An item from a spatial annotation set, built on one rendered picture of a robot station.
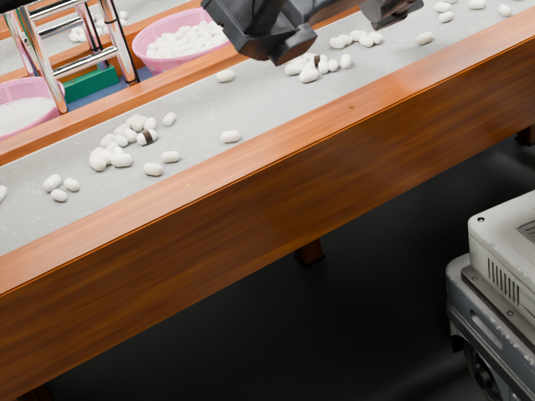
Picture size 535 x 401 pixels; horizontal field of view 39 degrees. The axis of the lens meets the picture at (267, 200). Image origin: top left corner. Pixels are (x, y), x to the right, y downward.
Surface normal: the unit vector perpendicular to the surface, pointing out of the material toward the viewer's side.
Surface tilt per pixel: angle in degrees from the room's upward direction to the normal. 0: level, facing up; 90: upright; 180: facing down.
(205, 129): 0
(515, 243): 0
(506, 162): 0
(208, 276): 90
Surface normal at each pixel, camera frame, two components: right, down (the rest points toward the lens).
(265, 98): -0.20, -0.80
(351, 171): 0.48, 0.43
